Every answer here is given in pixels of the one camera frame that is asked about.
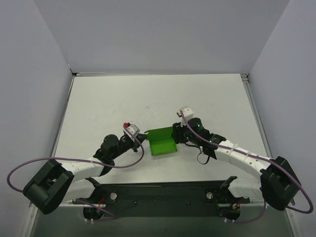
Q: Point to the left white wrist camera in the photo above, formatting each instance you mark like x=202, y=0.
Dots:
x=131, y=130

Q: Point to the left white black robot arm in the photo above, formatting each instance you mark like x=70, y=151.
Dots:
x=58, y=182

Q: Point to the green paper box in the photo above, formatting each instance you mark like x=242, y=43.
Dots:
x=161, y=141

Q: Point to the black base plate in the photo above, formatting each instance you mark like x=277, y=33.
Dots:
x=171, y=199

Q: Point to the aluminium frame rail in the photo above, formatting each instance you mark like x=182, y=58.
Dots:
x=245, y=81

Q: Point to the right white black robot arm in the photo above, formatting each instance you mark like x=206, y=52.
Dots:
x=274, y=180

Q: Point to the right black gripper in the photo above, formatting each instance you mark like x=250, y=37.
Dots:
x=177, y=133

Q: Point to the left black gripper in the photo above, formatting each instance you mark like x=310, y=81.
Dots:
x=135, y=142

